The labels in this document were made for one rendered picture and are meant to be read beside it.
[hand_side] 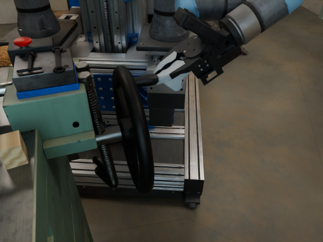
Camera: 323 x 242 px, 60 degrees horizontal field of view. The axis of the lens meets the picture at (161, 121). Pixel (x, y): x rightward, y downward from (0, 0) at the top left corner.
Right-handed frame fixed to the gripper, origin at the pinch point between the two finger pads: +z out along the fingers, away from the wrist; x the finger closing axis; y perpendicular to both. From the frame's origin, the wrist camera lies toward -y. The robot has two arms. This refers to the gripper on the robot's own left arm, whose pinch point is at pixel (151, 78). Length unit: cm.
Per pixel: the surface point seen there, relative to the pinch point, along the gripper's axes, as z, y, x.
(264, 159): -22, 119, 37
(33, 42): 13.8, -19.3, 4.0
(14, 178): 23.7, -12.7, -19.0
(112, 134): 13.7, 2.5, -5.0
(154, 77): -0.8, -2.0, -3.0
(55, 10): 57, 46, 275
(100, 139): 16.2, 1.5, -5.3
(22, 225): 22.3, -12.0, -27.4
